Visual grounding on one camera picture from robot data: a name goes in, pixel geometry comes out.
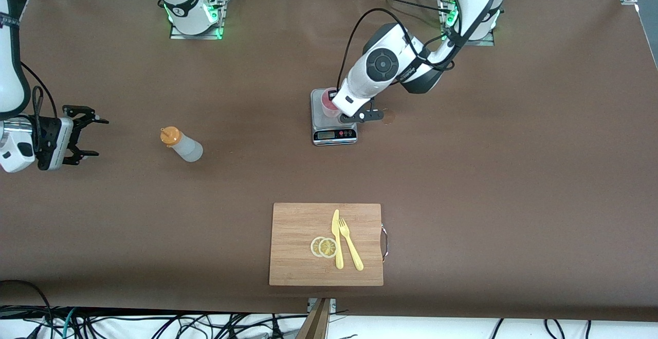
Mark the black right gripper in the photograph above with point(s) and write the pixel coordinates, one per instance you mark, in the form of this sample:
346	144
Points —
49	142

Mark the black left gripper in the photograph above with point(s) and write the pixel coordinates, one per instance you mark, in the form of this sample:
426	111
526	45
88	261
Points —
331	92

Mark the pink plastic cup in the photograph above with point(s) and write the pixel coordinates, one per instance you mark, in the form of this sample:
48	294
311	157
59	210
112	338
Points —
328	105

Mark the clear sauce bottle orange cap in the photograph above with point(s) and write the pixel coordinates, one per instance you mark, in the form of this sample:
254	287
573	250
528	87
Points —
185	146

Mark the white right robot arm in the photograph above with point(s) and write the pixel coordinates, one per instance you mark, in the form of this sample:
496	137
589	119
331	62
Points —
10	71

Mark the silver digital kitchen scale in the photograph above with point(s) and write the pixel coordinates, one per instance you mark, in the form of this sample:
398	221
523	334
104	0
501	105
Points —
329	133

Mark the brown table cover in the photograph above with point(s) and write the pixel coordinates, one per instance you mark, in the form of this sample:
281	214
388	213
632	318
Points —
462	200

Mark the yellow plastic knife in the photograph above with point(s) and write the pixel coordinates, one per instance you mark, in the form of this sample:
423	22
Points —
337	241

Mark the yellow plastic fork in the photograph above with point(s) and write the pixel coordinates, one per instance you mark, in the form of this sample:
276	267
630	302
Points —
352	249

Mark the lemon slice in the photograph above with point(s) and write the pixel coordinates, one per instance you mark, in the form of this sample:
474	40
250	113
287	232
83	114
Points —
314	246
328	248

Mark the wooden cutting board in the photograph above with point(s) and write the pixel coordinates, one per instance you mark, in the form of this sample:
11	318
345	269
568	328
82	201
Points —
293	246

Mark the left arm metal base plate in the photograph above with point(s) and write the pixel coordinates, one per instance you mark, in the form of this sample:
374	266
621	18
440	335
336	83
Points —
488	42

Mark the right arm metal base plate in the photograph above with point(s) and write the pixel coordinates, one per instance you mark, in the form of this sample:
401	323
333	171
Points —
177	34

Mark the small metal bracket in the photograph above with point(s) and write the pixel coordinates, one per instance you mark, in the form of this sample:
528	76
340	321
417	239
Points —
333	304

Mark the wooden post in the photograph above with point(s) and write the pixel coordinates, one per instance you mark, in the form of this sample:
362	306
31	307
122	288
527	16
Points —
316	323

